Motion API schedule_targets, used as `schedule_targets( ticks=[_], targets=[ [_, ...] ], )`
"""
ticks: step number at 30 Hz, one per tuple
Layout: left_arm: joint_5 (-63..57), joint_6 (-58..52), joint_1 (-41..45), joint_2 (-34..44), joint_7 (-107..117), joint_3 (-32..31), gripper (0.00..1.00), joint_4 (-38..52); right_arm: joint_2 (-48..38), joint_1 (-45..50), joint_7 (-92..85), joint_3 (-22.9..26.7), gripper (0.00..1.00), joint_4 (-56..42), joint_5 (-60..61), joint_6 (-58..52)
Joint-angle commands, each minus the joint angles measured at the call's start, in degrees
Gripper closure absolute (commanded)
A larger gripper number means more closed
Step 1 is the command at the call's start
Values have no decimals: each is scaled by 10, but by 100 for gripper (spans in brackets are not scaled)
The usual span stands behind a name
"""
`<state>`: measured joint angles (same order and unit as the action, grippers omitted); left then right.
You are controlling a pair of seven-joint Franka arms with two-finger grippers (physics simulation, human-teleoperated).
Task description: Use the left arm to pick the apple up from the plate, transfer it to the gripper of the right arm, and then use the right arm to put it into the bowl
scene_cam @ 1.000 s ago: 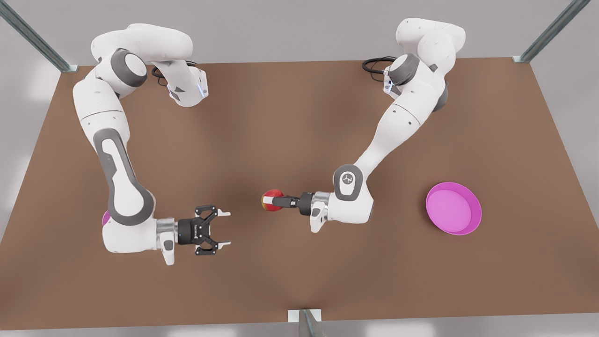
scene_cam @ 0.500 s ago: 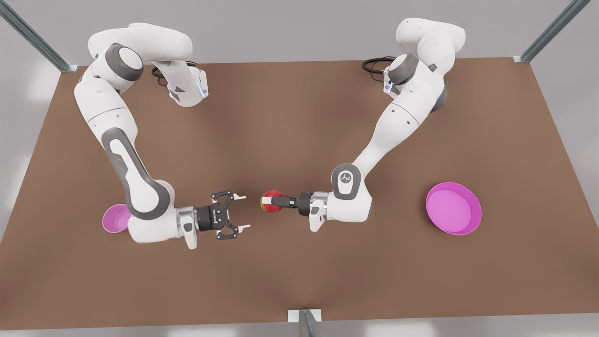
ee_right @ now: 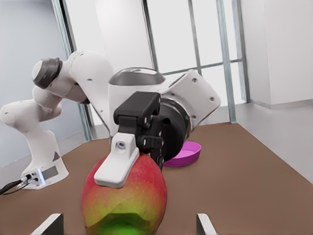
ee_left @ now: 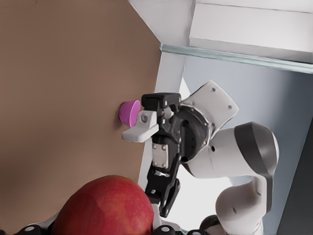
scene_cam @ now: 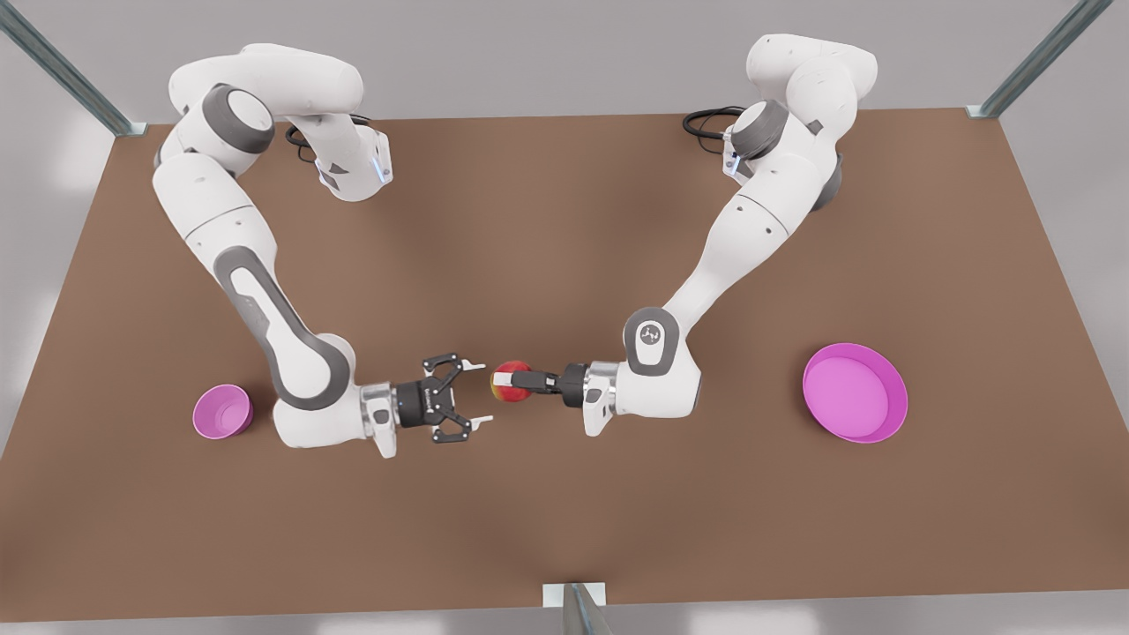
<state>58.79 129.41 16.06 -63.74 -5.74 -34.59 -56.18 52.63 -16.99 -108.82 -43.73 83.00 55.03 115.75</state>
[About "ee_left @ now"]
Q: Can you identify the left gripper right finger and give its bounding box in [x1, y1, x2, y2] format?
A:
[150, 203, 187, 235]

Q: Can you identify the pink bowl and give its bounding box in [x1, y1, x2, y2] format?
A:
[119, 99, 142, 128]

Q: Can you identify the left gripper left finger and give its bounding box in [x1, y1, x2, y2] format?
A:
[0, 214, 58, 235]

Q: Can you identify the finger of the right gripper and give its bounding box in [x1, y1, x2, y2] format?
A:
[145, 136, 182, 218]
[121, 92, 182, 143]

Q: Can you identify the red apple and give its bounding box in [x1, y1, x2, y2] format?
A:
[50, 175, 155, 235]

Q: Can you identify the silver frame post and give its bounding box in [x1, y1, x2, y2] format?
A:
[160, 36, 313, 73]

